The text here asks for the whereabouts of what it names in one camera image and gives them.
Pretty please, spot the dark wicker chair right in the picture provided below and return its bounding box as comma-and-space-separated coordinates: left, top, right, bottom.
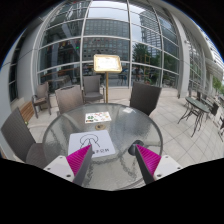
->
130, 82, 161, 116

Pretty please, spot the round glass patio table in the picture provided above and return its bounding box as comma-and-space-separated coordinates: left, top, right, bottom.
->
43, 103, 163, 190

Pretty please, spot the gold menu sign stand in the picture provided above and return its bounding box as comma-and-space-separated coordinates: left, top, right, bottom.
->
93, 54, 123, 104

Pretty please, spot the grey wicker chair behind table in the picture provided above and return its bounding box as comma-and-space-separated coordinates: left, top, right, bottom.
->
55, 85, 84, 114

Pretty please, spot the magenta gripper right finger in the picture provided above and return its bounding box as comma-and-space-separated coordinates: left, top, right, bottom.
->
134, 143, 183, 185

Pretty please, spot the colourful menu card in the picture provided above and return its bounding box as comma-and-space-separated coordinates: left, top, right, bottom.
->
85, 112, 111, 123

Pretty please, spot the grey wicker chair near left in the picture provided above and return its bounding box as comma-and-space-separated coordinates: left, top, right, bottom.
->
1, 108, 47, 169

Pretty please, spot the wooden bench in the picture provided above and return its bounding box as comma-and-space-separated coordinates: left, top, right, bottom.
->
19, 101, 34, 122

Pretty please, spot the brass table centre cap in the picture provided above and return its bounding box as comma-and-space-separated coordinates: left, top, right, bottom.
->
95, 124, 105, 130

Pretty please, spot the grey wicker chair far left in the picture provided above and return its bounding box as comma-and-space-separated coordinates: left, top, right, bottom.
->
31, 82, 51, 116

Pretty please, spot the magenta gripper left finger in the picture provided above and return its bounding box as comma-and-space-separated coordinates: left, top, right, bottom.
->
43, 144, 94, 187

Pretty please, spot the small dark bistro table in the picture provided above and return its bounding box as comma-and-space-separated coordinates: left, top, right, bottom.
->
180, 97, 209, 136

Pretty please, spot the dark bistro chair right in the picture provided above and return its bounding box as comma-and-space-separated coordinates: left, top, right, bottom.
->
208, 102, 219, 117

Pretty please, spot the grey armchair by sign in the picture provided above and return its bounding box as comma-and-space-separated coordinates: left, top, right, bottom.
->
83, 75, 105, 102

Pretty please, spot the white mouse pad with logo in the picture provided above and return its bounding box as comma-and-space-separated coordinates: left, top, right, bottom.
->
68, 130, 115, 158

